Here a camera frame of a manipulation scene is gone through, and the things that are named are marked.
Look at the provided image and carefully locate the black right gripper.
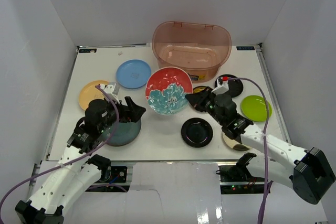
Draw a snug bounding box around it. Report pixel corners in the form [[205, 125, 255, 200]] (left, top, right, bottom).
[[186, 87, 226, 126]]

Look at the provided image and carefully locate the red floral ceramic plate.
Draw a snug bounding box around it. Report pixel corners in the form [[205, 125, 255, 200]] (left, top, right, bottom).
[[145, 67, 193, 115]]

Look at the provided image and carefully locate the light blue plastic plate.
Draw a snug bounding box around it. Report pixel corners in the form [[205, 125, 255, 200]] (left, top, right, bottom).
[[116, 59, 152, 89]]

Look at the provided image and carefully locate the yellow-orange plastic plate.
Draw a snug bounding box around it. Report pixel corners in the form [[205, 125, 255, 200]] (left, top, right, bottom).
[[78, 80, 109, 111]]

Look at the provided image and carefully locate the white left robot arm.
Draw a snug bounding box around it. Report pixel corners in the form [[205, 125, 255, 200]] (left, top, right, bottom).
[[15, 97, 146, 223]]

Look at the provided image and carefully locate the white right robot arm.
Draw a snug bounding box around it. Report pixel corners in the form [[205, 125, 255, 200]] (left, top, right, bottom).
[[185, 88, 335, 205]]

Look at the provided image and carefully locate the translucent pink plastic bin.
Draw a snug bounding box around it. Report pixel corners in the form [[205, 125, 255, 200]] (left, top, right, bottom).
[[152, 21, 232, 83]]

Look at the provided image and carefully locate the yellow patterned black plate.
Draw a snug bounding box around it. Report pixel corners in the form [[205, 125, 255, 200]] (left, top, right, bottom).
[[193, 86, 213, 93]]

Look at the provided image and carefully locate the dark teal ceramic plate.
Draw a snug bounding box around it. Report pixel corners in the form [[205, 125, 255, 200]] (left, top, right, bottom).
[[101, 120, 142, 146]]

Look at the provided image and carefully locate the black glossy plate front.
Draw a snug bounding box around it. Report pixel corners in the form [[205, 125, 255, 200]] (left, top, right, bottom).
[[181, 118, 213, 148]]

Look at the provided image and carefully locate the black plate rear right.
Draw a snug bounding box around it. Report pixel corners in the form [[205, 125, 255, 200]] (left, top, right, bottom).
[[215, 74, 244, 98]]

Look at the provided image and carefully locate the beige ceramic plate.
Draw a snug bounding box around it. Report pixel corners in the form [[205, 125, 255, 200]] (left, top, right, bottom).
[[222, 132, 251, 152]]

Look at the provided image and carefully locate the lime green plate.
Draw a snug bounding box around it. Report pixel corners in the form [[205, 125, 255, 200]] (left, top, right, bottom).
[[240, 95, 267, 122]]

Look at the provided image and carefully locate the right blue corner label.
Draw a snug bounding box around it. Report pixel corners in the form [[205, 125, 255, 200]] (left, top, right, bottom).
[[236, 46, 255, 51]]

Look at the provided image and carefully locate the blue corner label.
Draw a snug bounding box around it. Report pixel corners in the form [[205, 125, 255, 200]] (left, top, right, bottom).
[[236, 46, 255, 51], [78, 48, 97, 54]]

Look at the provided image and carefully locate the left blue corner label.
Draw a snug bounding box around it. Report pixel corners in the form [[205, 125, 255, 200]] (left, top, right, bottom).
[[78, 48, 97, 54]]

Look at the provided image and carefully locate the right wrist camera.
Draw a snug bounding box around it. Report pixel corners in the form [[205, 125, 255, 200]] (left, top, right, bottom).
[[212, 77, 229, 95]]

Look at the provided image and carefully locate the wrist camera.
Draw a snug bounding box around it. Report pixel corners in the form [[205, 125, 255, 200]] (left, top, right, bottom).
[[98, 82, 120, 96], [212, 77, 229, 95]]

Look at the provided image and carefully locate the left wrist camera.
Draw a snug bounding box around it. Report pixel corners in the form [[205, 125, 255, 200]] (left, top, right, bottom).
[[98, 82, 120, 96]]

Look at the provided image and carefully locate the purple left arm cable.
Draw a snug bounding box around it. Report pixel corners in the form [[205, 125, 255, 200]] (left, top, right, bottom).
[[0, 84, 129, 209]]

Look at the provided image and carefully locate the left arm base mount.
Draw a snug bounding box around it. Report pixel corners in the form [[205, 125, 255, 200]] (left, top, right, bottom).
[[98, 166, 128, 184]]

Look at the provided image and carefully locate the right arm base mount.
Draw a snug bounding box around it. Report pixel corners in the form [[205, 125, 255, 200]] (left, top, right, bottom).
[[215, 152, 264, 189]]

